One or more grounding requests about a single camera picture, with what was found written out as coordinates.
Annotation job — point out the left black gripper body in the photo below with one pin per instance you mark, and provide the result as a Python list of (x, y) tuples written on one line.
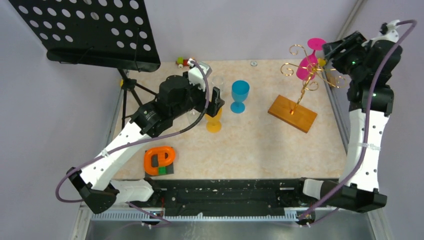
[(211, 108)]

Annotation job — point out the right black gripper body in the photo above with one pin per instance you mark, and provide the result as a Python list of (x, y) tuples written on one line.
[(354, 48)]

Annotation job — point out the yellow wine glass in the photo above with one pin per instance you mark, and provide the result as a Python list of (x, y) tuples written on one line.
[(213, 124)]

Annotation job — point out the tall clear wine glass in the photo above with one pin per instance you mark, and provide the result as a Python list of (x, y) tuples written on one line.
[(219, 82)]

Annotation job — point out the blue wine glass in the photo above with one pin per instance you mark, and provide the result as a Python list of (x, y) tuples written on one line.
[(239, 93)]

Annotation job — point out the pink wine glass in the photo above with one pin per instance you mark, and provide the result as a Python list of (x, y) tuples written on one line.
[(309, 66)]

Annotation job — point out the patterned clear glass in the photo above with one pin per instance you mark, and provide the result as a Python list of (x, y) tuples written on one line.
[(192, 116)]

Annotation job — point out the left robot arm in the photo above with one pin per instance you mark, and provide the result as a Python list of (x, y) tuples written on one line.
[(176, 96)]

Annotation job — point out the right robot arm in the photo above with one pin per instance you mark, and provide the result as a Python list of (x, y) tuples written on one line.
[(369, 64)]

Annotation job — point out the wooden gold wine glass rack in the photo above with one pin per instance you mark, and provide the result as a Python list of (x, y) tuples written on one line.
[(292, 112)]

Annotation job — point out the yellow block at edge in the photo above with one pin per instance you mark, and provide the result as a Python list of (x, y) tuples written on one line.
[(321, 62)]

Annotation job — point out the grey corner pipe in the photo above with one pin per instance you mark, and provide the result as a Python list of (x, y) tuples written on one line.
[(351, 17)]

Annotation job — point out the red green toy train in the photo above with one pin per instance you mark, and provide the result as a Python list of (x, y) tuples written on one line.
[(182, 62)]

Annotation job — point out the small metal washer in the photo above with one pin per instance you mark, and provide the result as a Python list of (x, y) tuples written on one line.
[(253, 63)]

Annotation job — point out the orange tape dispenser toy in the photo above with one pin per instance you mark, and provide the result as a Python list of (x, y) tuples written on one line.
[(159, 161)]

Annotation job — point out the black perforated music stand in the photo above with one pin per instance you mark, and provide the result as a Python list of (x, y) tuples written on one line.
[(77, 50)]

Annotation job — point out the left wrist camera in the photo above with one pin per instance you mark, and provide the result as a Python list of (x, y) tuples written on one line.
[(195, 76)]

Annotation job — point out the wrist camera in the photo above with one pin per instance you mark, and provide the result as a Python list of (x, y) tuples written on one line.
[(388, 31), (195, 76)]

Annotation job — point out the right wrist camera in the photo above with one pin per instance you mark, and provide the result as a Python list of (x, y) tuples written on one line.
[(388, 31)]

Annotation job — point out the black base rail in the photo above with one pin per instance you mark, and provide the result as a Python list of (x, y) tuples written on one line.
[(225, 197)]

